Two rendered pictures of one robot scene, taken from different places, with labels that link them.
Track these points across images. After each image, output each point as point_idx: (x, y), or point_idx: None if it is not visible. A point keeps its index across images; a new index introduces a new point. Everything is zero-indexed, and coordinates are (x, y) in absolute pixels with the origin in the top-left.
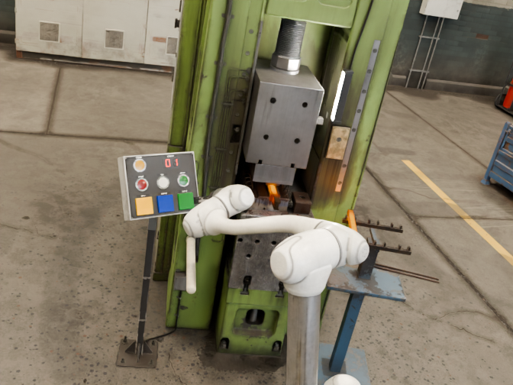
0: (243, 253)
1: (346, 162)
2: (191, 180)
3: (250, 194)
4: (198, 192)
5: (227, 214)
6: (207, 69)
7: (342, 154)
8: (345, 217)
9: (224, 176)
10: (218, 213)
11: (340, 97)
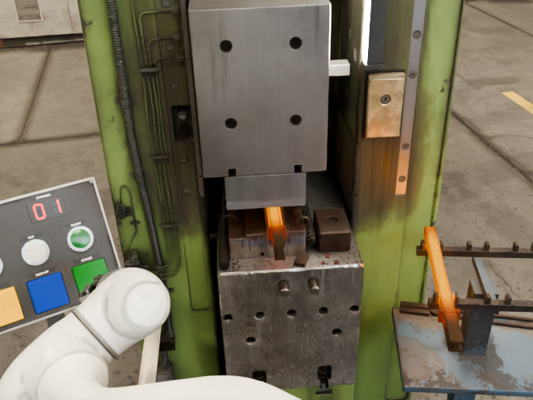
0: (239, 337)
1: (408, 139)
2: (97, 235)
3: (155, 297)
4: (116, 255)
5: (109, 351)
6: (88, 8)
7: (397, 126)
8: (421, 244)
9: (183, 202)
10: (69, 368)
11: (373, 13)
